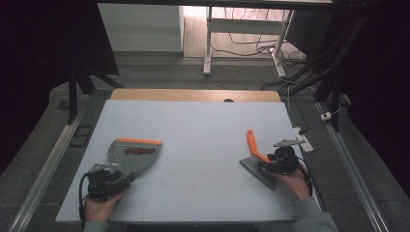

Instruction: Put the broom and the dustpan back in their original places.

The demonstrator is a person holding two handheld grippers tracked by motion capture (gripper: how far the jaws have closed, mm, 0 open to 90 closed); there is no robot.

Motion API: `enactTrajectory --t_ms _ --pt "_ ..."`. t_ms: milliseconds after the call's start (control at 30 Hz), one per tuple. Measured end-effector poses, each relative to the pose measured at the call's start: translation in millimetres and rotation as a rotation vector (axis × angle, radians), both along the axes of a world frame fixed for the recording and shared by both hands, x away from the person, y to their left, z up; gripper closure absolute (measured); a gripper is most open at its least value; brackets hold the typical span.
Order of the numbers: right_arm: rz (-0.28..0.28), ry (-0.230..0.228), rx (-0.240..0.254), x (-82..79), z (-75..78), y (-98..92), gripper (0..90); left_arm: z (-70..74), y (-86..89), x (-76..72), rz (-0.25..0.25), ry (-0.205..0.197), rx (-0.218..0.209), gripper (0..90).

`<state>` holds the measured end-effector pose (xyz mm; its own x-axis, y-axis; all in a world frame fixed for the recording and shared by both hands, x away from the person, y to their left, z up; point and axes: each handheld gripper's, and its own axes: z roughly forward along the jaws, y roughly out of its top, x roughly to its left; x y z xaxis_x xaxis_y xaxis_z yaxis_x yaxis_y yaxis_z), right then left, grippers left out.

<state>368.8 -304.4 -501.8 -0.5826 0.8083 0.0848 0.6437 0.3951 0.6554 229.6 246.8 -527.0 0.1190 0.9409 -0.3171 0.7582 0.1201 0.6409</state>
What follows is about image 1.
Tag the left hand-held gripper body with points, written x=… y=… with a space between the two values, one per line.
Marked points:
x=103 y=185

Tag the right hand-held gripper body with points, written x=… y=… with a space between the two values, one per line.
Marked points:
x=285 y=159

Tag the grey dustpan with orange edge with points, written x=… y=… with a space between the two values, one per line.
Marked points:
x=132 y=161

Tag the pile of dark red scraps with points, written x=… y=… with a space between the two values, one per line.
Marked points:
x=140 y=150

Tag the person's left hand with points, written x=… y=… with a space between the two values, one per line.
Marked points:
x=100 y=208

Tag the person's right hand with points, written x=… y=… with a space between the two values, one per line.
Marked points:
x=295 y=185

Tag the white power strip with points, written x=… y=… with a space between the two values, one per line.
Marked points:
x=303 y=141

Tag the small white adapter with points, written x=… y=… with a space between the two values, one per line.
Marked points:
x=326 y=116

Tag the black metal stand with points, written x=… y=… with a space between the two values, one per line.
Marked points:
x=73 y=96
x=335 y=80

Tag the white cabinet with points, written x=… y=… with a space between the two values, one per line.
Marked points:
x=140 y=29

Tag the black rectangular floor frame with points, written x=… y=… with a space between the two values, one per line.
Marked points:
x=81 y=136

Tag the aluminium rail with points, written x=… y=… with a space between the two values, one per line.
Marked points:
x=48 y=167
x=351 y=174

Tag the white desk frame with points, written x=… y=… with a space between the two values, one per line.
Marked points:
x=245 y=26

